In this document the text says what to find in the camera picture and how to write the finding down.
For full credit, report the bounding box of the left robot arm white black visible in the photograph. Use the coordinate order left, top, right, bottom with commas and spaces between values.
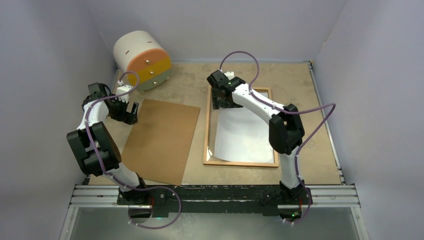
66, 83, 149, 205

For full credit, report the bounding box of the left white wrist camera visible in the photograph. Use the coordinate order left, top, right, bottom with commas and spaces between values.
115, 80, 133, 103

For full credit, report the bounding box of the brown frame backing board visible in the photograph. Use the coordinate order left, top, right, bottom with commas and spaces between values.
121, 99, 200, 186

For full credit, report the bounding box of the black aluminium mounting rail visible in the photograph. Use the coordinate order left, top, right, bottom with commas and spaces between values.
70, 185, 360, 219

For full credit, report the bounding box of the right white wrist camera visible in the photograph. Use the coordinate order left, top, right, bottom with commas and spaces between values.
224, 71, 235, 80

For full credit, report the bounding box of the plant photo print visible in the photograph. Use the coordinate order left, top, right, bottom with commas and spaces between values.
213, 107, 275, 163

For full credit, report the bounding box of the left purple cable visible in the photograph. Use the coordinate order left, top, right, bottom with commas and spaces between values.
84, 71, 182, 230

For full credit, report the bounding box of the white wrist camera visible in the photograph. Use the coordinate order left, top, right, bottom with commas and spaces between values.
115, 80, 133, 103
224, 71, 235, 80

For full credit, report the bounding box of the wooden picture frame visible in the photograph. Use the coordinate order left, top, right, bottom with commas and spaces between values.
203, 90, 280, 168

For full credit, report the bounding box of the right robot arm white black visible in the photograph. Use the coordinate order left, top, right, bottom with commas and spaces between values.
206, 70, 305, 204

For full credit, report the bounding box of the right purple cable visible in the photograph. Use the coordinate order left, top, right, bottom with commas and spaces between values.
219, 51, 337, 226

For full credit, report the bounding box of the purple cable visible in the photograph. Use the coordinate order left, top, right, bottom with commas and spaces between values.
219, 51, 337, 226
84, 71, 182, 230

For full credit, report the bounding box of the round three-drawer cabinet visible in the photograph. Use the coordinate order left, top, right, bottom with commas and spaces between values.
113, 30, 172, 91

